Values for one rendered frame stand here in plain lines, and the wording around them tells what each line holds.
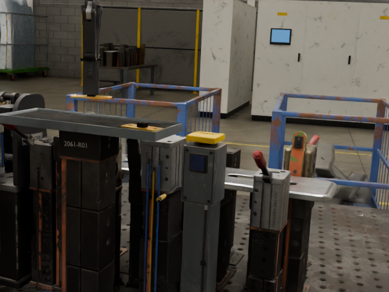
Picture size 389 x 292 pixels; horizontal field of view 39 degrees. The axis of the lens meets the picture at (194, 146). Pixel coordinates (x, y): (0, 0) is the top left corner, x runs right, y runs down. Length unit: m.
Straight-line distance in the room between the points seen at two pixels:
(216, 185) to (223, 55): 8.36
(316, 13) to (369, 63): 1.17
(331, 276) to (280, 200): 0.50
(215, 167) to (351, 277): 0.73
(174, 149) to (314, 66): 8.12
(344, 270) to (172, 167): 0.67
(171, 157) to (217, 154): 0.22
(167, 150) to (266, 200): 0.25
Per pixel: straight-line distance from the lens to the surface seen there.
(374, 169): 4.51
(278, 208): 1.20
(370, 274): 1.70
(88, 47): 1.13
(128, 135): 1.06
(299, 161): 1.51
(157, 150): 1.25
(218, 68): 9.42
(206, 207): 1.07
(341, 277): 1.65
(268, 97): 9.37
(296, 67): 9.32
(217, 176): 1.06
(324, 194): 1.32
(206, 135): 1.06
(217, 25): 9.42
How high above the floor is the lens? 1.34
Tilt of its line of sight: 11 degrees down
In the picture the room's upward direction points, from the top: 3 degrees clockwise
